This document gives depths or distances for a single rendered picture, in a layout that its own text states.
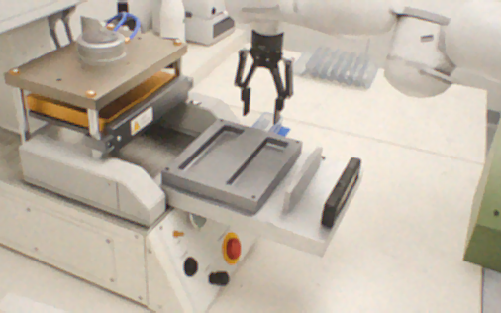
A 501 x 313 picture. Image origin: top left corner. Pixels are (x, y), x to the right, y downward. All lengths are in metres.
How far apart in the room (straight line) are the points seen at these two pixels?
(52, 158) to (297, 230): 0.40
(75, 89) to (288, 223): 0.38
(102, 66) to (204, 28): 0.96
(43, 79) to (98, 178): 0.18
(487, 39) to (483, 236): 0.48
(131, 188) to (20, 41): 0.37
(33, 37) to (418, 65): 0.67
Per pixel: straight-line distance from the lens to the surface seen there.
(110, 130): 0.88
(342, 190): 0.84
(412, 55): 0.85
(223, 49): 1.90
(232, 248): 1.03
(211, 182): 0.85
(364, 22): 0.87
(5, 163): 1.06
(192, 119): 1.08
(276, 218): 0.83
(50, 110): 0.97
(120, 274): 0.97
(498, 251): 1.17
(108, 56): 0.95
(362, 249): 1.15
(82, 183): 0.91
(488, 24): 0.79
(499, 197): 1.15
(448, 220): 1.29
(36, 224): 1.04
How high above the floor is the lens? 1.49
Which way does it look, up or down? 32 degrees down
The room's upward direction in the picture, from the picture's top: 4 degrees clockwise
